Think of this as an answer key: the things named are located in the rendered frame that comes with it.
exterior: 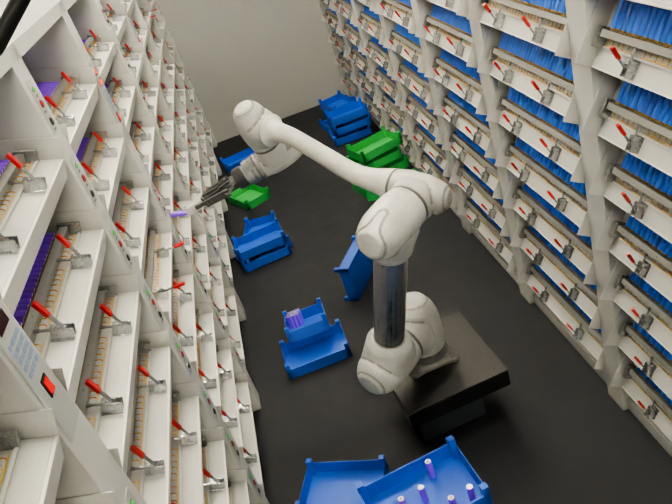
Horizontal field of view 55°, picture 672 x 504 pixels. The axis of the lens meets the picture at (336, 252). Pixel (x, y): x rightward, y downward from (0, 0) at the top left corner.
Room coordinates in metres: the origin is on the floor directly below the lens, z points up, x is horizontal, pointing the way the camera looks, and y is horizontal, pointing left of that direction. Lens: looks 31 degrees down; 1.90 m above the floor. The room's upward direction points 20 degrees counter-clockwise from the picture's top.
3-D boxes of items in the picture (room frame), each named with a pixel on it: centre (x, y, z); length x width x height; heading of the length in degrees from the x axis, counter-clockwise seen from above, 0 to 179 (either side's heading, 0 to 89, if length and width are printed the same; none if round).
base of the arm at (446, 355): (1.85, -0.19, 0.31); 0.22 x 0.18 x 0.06; 5
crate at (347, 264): (2.84, -0.07, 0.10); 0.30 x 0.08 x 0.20; 150
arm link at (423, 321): (1.82, -0.18, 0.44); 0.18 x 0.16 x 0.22; 132
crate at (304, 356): (2.39, 0.24, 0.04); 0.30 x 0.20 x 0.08; 92
